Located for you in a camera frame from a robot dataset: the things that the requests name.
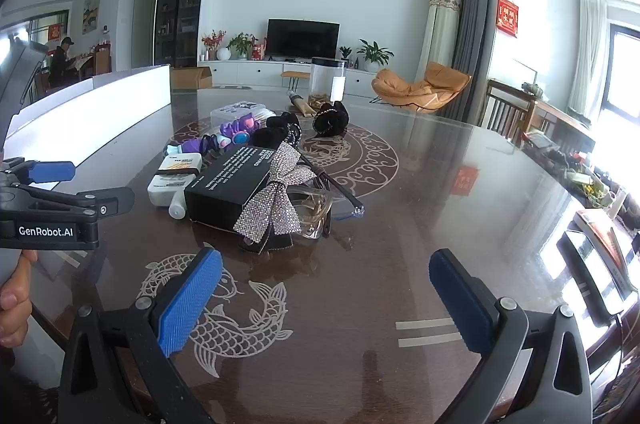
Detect orange stool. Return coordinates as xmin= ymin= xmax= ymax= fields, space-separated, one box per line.
xmin=280 ymin=70 xmax=312 ymax=90

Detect white tube with orange print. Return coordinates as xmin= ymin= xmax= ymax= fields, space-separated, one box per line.
xmin=159 ymin=153 xmax=204 ymax=175

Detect grey curtain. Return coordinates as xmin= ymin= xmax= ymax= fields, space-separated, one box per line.
xmin=451 ymin=0 xmax=494 ymax=126

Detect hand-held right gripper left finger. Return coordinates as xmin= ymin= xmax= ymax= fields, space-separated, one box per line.
xmin=57 ymin=245 xmax=224 ymax=424

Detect white television cabinet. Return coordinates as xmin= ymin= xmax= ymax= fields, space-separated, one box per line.
xmin=197 ymin=59 xmax=379 ymax=100

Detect dark glass display cabinet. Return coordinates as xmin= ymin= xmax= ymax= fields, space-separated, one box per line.
xmin=153 ymin=0 xmax=214 ymax=69

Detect red flower plant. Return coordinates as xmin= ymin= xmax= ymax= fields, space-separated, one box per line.
xmin=201 ymin=29 xmax=226 ymax=61

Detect black cardboard box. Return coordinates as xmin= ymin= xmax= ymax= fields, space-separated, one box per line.
xmin=184 ymin=145 xmax=296 ymax=233

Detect black television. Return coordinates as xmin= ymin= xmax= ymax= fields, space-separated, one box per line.
xmin=265 ymin=18 xmax=341 ymax=59

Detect rhinestone bow hair clip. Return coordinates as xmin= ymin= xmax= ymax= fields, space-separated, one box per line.
xmin=232 ymin=141 xmax=319 ymax=253

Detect stack of magazines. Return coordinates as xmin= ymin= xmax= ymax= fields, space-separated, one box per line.
xmin=556 ymin=208 xmax=640 ymax=321

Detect person's left hand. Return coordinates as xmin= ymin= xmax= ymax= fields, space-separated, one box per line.
xmin=0 ymin=249 xmax=39 ymax=348

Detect purple toy figure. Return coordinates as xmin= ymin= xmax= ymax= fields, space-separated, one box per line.
xmin=218 ymin=114 xmax=259 ymax=146

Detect large leafy potted plant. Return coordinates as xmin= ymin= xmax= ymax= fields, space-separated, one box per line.
xmin=357 ymin=39 xmax=395 ymax=73

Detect framed wall painting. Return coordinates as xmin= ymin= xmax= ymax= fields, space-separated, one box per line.
xmin=82 ymin=0 xmax=102 ymax=36

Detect black fuzzy beaded scrunchie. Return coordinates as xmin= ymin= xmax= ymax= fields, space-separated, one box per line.
xmin=312 ymin=100 xmax=351 ymax=135
xmin=250 ymin=111 xmax=304 ymax=151

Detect clear jar with black lid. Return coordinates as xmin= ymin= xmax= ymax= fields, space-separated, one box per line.
xmin=309 ymin=57 xmax=347 ymax=105

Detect white sheer curtain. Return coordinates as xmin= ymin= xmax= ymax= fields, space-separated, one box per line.
xmin=567 ymin=0 xmax=609 ymax=121

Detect covered standing air conditioner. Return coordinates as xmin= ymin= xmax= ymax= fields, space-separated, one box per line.
xmin=414 ymin=0 xmax=461 ymax=78

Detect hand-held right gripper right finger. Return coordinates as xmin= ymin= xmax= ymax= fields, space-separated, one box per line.
xmin=428 ymin=248 xmax=594 ymax=424

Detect red wall hanging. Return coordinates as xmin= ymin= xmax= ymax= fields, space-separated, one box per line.
xmin=496 ymin=0 xmax=520 ymax=39

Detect clear plastic box with print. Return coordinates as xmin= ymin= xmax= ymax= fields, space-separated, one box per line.
xmin=210 ymin=101 xmax=276 ymax=130

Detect cluttered wooden sideboard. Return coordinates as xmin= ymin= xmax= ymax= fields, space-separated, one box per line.
xmin=522 ymin=96 xmax=640 ymax=217

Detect purple and teal toy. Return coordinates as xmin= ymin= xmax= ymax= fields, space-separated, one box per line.
xmin=166 ymin=135 xmax=231 ymax=158

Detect white bottle with black band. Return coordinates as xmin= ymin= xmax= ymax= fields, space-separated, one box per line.
xmin=147 ymin=171 xmax=200 ymax=208

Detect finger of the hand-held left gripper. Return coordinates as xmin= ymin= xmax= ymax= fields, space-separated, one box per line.
xmin=0 ymin=185 xmax=136 ymax=221
xmin=2 ymin=158 xmax=77 ymax=186

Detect orange lounge chair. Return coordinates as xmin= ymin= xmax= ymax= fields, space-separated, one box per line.
xmin=370 ymin=61 xmax=472 ymax=114

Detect glass panel on stand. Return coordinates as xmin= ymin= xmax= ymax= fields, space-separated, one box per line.
xmin=512 ymin=58 xmax=539 ymax=86

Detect clear safety glasses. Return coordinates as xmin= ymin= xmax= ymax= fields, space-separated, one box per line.
xmin=287 ymin=156 xmax=367 ymax=241

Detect wooden chair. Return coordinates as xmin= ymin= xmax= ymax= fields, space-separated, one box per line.
xmin=479 ymin=78 xmax=539 ymax=146

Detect bushy green potted plant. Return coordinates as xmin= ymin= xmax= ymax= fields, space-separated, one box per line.
xmin=227 ymin=32 xmax=259 ymax=60

